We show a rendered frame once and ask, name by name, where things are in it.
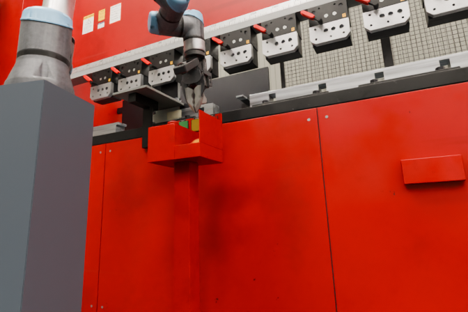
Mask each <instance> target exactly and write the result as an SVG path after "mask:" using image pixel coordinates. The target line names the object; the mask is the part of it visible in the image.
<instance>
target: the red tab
mask: <svg viewBox="0 0 468 312"><path fill-rule="evenodd" d="M401 166H402V171H403V180H404V184H405V185H411V184H422V183H432V182H453V181H463V180H466V177H465V170H464V166H463V162H462V155H449V156H441V157H427V158H419V159H405V160H401Z"/></svg>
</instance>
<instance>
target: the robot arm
mask: <svg viewBox="0 0 468 312"><path fill-rule="evenodd" d="M75 1H76V0H43V2H42V6H32V7H28V8H25V9H24V10H23V12H22V17H21V18H20V21H21V23H20V29H19V40H18V46H17V56H16V62H15V65H14V66H13V69H12V70H11V71H10V74H9V75H8V78H7V79H6V80H5V82H4V85H6V84H16V83H22V82H28V81H38V80H43V79H45V80H47V81H49V82H51V83H53V84H54V85H56V86H58V87H60V88H62V89H64V90H66V91H68V92H70V93H71V94H73V95H74V94H75V92H74V88H73V86H72V81H71V78H70V75H71V73H72V69H73V66H72V59H73V54H74V48H75V39H74V38H73V37H72V31H73V27H72V20H73V15H74V10H75ZM153 1H155V2H156V3H157V4H158V5H159V6H160V7H159V11H150V12H149V15H148V31H149V32H150V33H151V34H156V35H159V36H171V37H177V38H183V43H184V54H185V59H186V60H187V61H185V62H184V63H179V64H178V65H177V66H176V67H174V68H173V71H174V73H175V75H183V78H182V80H181V82H182V86H181V89H182V93H183V95H184V97H185V99H186V101H187V103H188V105H189V106H190V108H191V109H192V111H193V112H194V113H198V111H199V109H200V108H201V105H202V104H206V102H207V98H206V97H205V96H204V90H205V89H206V88H209V87H212V73H210V72H208V71H207V63H206V58H205V38H204V23H203V16H202V14H201V12H199V11H198V10H187V7H188V5H189V1H190V0H153ZM209 77H210V80H209ZM210 81H211V83H210ZM194 94H195V96H194Z"/></svg>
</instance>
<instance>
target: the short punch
mask: <svg viewBox="0 0 468 312"><path fill-rule="evenodd" d="M161 92H162V93H164V94H166V95H168V96H170V97H172V98H174V99H176V100H178V101H179V98H180V83H178V82H177V83H174V84H169V85H165V86H161Z"/></svg>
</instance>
